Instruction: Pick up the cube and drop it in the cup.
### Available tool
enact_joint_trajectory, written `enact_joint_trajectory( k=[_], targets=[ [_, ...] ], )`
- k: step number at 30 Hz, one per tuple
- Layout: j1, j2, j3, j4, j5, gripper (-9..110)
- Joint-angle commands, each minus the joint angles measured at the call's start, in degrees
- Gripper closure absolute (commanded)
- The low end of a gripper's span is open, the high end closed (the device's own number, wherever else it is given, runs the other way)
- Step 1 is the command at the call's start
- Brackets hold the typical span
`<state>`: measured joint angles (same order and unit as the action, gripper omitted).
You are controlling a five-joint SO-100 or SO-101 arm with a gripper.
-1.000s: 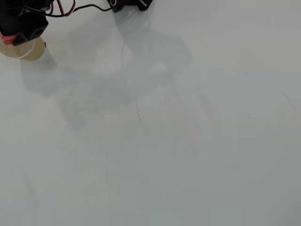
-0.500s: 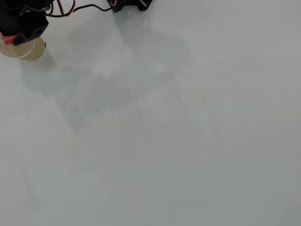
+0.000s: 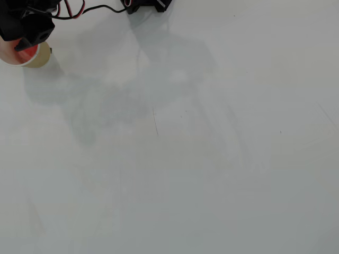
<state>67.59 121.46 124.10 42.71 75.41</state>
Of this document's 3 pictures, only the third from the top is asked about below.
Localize black cable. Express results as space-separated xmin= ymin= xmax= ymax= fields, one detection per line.
xmin=49 ymin=4 xmax=128 ymax=21

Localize black wrist webcam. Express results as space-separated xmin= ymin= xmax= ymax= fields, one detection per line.
xmin=0 ymin=13 xmax=26 ymax=42

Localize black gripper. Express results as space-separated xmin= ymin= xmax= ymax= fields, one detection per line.
xmin=14 ymin=10 xmax=56 ymax=52

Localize white paper cup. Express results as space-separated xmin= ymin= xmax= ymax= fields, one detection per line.
xmin=0 ymin=39 xmax=53 ymax=69

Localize red and white wires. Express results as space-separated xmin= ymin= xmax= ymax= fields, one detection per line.
xmin=56 ymin=0 xmax=86 ymax=20

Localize red sugary cube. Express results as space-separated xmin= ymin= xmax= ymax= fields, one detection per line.
xmin=16 ymin=45 xmax=39 ymax=60

